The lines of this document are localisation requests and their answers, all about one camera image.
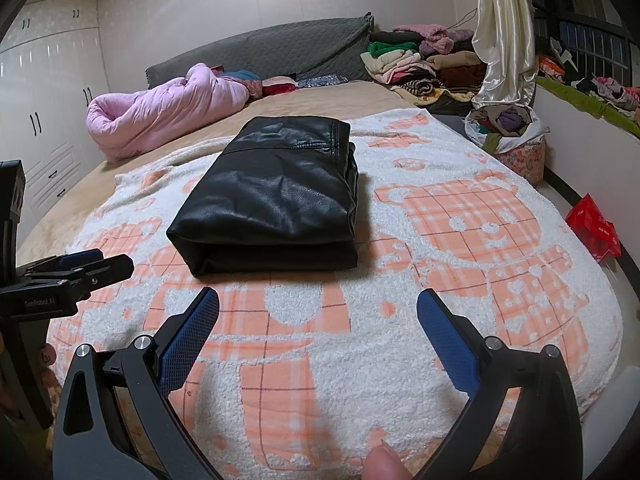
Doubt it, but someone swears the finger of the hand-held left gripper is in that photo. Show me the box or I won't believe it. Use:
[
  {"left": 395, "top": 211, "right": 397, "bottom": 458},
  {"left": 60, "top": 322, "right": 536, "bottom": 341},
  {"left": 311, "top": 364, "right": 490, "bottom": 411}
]
[
  {"left": 52, "top": 249, "right": 106, "bottom": 271},
  {"left": 70, "top": 254, "right": 135, "bottom": 295}
]

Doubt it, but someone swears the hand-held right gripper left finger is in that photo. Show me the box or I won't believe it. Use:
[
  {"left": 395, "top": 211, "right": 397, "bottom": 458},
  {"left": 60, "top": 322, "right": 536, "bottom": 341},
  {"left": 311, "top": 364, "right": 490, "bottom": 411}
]
[{"left": 52, "top": 287, "right": 221, "bottom": 480}]

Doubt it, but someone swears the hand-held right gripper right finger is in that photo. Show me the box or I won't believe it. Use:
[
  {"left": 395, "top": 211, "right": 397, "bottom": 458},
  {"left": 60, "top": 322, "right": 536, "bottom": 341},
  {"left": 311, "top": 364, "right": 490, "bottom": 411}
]
[{"left": 416, "top": 287, "right": 583, "bottom": 480}]

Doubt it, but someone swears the black leather jacket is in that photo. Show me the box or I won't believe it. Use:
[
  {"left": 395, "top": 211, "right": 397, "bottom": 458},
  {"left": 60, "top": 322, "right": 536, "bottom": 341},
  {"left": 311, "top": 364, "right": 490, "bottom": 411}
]
[{"left": 166, "top": 116, "right": 361, "bottom": 278}]

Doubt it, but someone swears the floral laundry bag with clothes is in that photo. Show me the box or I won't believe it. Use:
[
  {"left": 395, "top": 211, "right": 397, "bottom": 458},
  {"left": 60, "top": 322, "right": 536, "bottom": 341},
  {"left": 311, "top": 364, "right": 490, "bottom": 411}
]
[{"left": 464, "top": 104, "right": 548, "bottom": 186}]

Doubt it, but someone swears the pile of folded clothes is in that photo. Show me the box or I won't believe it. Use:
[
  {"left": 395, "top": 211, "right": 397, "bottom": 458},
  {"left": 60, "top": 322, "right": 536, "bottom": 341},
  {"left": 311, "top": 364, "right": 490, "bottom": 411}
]
[{"left": 361, "top": 22, "right": 488, "bottom": 116}]

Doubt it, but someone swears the heap of colourful small clothes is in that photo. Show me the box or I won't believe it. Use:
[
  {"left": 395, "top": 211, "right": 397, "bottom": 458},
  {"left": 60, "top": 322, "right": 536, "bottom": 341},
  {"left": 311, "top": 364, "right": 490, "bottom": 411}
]
[{"left": 537, "top": 37, "right": 640, "bottom": 121}]

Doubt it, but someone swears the person's left hand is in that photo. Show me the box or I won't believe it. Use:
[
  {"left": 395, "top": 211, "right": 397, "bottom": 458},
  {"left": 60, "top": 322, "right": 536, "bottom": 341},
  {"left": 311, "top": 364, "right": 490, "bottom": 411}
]
[{"left": 41, "top": 341, "right": 62, "bottom": 391}]

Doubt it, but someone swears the person's right hand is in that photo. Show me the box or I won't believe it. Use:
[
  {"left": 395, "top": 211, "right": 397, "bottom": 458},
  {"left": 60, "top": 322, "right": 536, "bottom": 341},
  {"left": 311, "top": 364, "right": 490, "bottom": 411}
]
[{"left": 362, "top": 439, "right": 401, "bottom": 480}]

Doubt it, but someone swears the white orange bear printed blanket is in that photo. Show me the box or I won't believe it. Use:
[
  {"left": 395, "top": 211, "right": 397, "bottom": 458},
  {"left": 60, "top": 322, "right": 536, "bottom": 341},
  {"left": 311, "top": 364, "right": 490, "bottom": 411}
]
[{"left": 45, "top": 110, "right": 623, "bottom": 476}]

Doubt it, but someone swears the white wardrobe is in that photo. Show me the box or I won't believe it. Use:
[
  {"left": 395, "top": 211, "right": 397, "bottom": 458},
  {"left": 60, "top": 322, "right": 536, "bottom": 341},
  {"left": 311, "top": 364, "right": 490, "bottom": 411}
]
[{"left": 0, "top": 0, "right": 111, "bottom": 221}]

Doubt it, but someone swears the pink quilt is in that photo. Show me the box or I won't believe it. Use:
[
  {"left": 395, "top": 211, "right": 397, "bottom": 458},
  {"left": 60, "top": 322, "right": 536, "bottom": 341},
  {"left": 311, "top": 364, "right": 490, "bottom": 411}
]
[{"left": 85, "top": 62, "right": 251, "bottom": 163}]

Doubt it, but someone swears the red plastic bag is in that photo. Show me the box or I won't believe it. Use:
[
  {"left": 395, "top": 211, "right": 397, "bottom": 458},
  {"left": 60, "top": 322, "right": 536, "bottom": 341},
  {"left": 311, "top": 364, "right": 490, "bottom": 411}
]
[{"left": 565, "top": 192, "right": 621, "bottom": 263}]

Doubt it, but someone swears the teal cloth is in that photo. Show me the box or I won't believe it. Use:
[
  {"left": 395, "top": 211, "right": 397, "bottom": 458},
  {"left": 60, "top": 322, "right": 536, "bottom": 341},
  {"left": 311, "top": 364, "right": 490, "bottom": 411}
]
[{"left": 222, "top": 69, "right": 263, "bottom": 100}]

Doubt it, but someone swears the pink red folded cloth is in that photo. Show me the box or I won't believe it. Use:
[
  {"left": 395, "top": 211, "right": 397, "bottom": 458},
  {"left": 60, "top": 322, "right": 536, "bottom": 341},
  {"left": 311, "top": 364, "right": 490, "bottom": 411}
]
[{"left": 261, "top": 76, "right": 299, "bottom": 97}]

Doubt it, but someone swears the tan plush bed sheet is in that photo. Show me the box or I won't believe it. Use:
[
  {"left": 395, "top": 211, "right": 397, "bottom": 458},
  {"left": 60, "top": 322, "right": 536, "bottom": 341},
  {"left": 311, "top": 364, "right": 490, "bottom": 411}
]
[{"left": 15, "top": 80, "right": 416, "bottom": 271}]

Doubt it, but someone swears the green ledge cover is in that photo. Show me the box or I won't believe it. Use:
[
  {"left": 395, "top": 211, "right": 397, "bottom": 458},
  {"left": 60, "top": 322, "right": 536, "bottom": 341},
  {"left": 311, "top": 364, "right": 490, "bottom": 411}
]
[{"left": 535, "top": 75, "right": 640, "bottom": 138}]

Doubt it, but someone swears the grey quilted headboard cover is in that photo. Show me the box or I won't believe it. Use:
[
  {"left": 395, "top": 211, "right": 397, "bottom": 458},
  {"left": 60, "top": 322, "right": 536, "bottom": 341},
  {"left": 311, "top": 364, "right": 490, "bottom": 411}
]
[{"left": 145, "top": 11, "right": 376, "bottom": 92}]

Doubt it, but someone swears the blue patterned cloth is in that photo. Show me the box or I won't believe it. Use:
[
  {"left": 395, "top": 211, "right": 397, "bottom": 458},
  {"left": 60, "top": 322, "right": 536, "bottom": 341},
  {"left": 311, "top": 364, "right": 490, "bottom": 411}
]
[{"left": 297, "top": 74, "right": 348, "bottom": 90}]

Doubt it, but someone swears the cream satin curtain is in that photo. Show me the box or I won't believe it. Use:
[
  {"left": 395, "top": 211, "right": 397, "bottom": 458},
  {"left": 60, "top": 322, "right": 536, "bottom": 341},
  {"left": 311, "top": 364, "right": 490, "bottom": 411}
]
[{"left": 471, "top": 0, "right": 538, "bottom": 110}]

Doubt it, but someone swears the dark window grille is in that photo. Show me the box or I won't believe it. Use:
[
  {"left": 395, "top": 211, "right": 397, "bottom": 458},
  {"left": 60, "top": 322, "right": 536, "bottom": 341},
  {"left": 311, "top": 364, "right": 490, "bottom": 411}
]
[{"left": 530, "top": 5, "right": 636, "bottom": 86}]

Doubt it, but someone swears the thin dark cable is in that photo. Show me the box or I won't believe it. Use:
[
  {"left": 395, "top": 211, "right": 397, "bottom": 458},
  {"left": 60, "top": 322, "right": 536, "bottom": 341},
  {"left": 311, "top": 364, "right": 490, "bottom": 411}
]
[{"left": 447, "top": 7, "right": 481, "bottom": 31}]

